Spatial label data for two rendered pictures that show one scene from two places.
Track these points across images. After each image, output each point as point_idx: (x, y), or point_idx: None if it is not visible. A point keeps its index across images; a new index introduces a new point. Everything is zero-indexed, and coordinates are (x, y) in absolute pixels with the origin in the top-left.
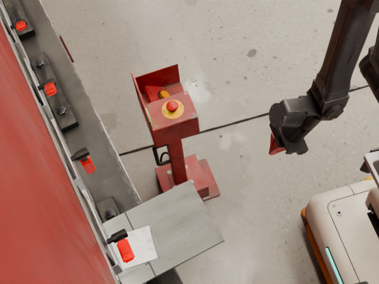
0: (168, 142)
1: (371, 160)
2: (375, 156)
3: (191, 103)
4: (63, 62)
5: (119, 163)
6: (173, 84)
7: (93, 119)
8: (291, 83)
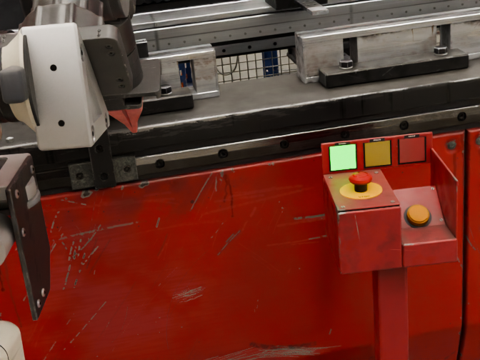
0: (329, 241)
1: (10, 157)
2: (15, 160)
3: (366, 206)
4: (452, 76)
5: (246, 110)
6: (450, 232)
7: (333, 95)
8: None
